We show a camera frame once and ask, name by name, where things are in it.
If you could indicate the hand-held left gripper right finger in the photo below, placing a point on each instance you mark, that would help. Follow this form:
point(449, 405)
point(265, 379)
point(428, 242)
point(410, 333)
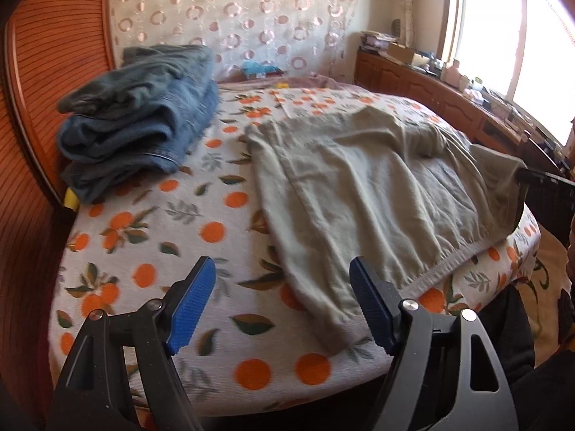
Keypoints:
point(373, 301)

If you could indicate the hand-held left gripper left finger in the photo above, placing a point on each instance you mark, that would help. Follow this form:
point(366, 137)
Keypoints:
point(193, 305)

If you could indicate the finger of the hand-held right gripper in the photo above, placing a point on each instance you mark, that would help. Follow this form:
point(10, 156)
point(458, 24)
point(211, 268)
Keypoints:
point(548, 176)
point(546, 208)

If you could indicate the grey-green pants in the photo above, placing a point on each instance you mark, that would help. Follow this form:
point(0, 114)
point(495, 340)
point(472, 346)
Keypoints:
point(359, 188)

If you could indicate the floral floor mat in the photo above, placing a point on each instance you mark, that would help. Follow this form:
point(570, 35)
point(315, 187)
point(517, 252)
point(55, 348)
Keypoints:
point(546, 278)

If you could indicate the orange fruit print bedsheet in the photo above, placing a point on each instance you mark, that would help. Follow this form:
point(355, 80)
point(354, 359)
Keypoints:
point(157, 233)

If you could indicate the white plastic jug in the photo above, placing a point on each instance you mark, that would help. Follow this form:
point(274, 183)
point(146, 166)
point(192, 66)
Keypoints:
point(453, 72)

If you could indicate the wooden framed window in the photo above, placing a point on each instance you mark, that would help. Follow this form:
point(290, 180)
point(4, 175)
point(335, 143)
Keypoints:
point(485, 31)

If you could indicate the yellow plush toy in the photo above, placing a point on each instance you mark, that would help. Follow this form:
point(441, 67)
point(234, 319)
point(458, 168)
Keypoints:
point(72, 200)

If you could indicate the light blue folded jeans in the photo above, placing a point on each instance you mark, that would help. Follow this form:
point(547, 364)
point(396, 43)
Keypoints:
point(134, 143)

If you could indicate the long wooden cabinet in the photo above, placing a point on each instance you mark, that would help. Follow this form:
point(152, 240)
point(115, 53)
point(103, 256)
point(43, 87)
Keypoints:
point(404, 76)

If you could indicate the person's dark clothing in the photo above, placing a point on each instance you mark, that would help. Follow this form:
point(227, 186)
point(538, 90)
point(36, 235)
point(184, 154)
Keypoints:
point(539, 390)

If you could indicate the open brown cardboard box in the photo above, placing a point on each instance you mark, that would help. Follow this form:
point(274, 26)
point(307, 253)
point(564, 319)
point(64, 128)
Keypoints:
point(402, 54)

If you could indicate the small grey fan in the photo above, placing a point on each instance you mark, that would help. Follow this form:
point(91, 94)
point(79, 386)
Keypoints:
point(396, 27)

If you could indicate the stack of papers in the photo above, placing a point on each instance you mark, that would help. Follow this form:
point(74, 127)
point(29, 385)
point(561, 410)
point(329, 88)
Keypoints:
point(375, 40)

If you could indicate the pale patterned window drape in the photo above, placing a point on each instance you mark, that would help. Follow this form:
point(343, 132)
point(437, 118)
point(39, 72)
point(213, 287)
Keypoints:
point(404, 0)

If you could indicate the dark faded folded jeans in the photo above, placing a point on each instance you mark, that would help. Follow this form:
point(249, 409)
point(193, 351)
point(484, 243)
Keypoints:
point(148, 76)

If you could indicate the wooden louvered wardrobe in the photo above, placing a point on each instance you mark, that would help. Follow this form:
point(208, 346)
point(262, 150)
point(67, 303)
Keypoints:
point(36, 98)

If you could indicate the sheer circle pattern curtain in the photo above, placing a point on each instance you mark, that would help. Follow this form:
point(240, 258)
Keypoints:
point(247, 18)

